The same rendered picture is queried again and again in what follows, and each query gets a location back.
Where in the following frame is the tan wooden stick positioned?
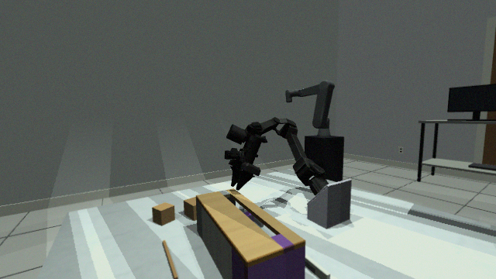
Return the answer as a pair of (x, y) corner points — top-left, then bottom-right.
(162, 240), (177, 279)

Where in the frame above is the brown cardboard box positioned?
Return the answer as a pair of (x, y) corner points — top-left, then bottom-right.
(152, 202), (175, 226)

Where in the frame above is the tan block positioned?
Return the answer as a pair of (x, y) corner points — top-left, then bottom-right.
(184, 197), (197, 221)

